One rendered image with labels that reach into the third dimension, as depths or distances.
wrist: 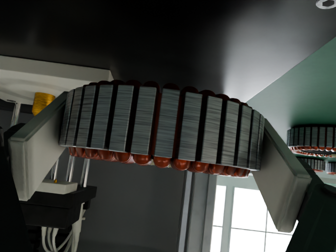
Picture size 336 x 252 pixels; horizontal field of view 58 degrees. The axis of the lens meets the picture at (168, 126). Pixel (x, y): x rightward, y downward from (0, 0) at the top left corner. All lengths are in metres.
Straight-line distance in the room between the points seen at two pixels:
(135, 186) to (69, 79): 0.34
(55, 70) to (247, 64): 0.15
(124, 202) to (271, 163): 0.43
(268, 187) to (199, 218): 0.26
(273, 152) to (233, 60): 0.07
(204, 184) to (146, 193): 0.18
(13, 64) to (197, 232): 0.28
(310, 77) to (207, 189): 0.20
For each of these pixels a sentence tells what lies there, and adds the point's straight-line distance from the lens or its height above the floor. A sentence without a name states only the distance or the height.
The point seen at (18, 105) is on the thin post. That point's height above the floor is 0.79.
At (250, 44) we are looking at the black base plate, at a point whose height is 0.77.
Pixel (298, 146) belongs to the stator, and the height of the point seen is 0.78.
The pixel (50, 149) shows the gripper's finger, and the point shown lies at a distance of 0.16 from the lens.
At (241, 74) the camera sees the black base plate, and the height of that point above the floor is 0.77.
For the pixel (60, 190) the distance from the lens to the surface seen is 0.35.
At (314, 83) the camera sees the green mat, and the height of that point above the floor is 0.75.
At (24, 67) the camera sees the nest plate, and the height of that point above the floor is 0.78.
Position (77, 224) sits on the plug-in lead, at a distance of 0.45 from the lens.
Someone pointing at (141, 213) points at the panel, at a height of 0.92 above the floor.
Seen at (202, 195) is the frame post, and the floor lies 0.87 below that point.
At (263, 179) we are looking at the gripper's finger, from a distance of 0.17.
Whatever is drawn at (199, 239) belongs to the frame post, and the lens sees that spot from 0.42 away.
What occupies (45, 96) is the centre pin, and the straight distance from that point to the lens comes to 0.33.
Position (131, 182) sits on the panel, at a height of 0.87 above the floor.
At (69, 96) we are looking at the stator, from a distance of 0.16.
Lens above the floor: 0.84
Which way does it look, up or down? 9 degrees down
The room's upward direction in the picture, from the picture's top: 173 degrees counter-clockwise
